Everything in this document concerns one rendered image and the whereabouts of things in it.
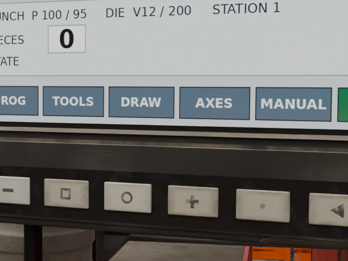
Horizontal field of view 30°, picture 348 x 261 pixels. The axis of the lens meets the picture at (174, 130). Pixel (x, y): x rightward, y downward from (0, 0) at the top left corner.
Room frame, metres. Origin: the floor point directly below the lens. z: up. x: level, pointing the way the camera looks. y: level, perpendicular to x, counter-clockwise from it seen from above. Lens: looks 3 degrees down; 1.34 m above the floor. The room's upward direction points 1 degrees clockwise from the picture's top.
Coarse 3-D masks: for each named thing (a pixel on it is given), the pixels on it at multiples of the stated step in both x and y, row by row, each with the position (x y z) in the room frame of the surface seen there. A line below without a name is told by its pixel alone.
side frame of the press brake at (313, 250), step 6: (312, 252) 1.63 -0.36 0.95; (318, 252) 1.43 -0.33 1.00; (324, 252) 1.27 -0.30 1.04; (330, 252) 1.14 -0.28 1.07; (336, 252) 1.05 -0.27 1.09; (342, 252) 0.95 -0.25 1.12; (312, 258) 1.63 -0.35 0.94; (318, 258) 1.43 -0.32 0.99; (324, 258) 1.26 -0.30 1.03; (330, 258) 1.14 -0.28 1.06; (336, 258) 1.04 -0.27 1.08; (342, 258) 0.95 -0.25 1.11
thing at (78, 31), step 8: (80, 24) 0.49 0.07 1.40; (48, 32) 0.50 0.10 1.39; (56, 32) 0.50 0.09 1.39; (64, 32) 0.49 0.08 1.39; (72, 32) 0.49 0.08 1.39; (80, 32) 0.49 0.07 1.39; (48, 40) 0.50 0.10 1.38; (56, 40) 0.50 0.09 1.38; (64, 40) 0.49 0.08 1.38; (72, 40) 0.49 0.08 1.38; (80, 40) 0.49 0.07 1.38; (48, 48) 0.50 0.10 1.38; (56, 48) 0.50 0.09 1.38; (64, 48) 0.49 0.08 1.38; (72, 48) 0.49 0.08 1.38; (80, 48) 0.49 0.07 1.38
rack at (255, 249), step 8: (256, 248) 2.80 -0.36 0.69; (264, 248) 2.80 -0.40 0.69; (272, 248) 2.79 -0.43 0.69; (280, 248) 2.79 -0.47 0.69; (288, 248) 2.78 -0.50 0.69; (296, 248) 2.78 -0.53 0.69; (256, 256) 2.80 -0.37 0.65; (264, 256) 2.80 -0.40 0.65; (272, 256) 2.79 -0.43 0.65; (280, 256) 2.79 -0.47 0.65; (288, 256) 2.78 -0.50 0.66; (296, 256) 2.78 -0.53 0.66; (304, 256) 2.78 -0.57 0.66
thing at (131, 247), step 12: (120, 252) 1.48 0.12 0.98; (132, 252) 1.48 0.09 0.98; (144, 252) 1.48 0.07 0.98; (156, 252) 1.49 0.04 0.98; (168, 252) 1.49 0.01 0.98; (180, 252) 1.49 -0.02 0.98; (192, 252) 1.49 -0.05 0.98; (204, 252) 1.49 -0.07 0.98; (216, 252) 1.49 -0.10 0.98; (228, 252) 1.49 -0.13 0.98; (240, 252) 1.49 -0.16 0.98
